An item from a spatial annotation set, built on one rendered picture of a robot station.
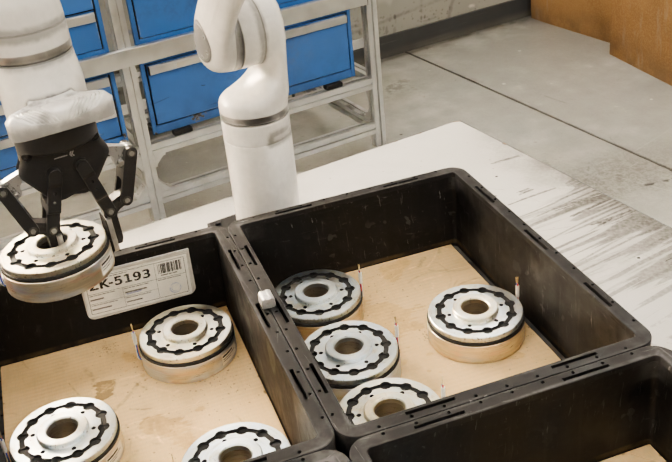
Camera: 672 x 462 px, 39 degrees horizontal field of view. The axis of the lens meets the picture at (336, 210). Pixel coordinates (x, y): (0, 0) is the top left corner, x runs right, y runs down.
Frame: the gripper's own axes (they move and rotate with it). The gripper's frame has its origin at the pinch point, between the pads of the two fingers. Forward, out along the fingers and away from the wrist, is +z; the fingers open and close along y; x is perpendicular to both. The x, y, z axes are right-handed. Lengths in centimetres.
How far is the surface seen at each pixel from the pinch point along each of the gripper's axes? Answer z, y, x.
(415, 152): 31, -68, -52
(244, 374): 18.2, -11.1, 5.8
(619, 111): 103, -220, -160
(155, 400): 17.9, -1.6, 4.3
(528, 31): 101, -253, -254
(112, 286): 11.2, -2.6, -9.2
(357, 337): 14.9, -22.0, 11.6
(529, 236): 9.0, -42.1, 14.7
